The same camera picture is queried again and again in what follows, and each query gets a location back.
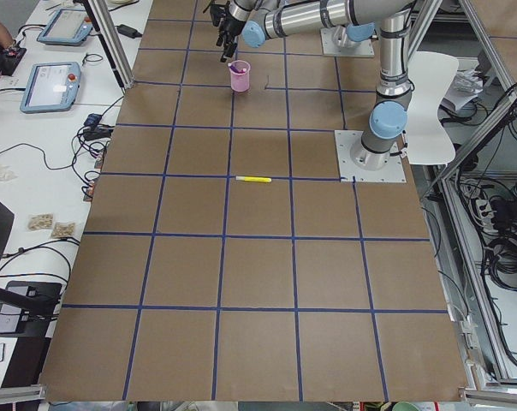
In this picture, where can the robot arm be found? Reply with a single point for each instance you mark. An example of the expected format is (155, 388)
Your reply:
(350, 23)

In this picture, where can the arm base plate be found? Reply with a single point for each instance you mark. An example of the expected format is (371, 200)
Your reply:
(336, 43)
(356, 164)

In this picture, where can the left teach pendant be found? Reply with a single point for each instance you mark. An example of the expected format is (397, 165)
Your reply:
(51, 87)

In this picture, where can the yellow highlighter pen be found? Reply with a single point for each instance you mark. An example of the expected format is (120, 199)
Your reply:
(260, 179)

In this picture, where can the teach pendant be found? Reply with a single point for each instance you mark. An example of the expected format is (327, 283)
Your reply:
(68, 27)
(51, 87)

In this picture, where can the purple highlighter pen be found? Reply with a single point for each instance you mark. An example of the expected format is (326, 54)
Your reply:
(236, 70)

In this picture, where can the white chair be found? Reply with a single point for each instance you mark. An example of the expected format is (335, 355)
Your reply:
(427, 142)

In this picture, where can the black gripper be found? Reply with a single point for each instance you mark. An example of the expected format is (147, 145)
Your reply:
(229, 24)

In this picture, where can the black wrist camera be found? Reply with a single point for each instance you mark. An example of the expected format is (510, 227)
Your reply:
(217, 13)

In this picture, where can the pink mesh cup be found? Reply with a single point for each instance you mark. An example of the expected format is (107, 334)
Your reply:
(240, 82)

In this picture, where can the black power adapter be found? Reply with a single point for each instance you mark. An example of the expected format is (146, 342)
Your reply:
(128, 31)

